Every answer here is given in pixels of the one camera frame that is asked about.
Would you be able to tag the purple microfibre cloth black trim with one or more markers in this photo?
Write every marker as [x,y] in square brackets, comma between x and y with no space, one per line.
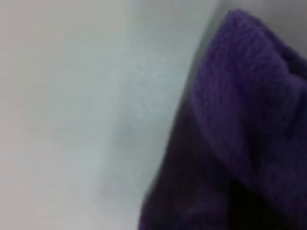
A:
[239,107]

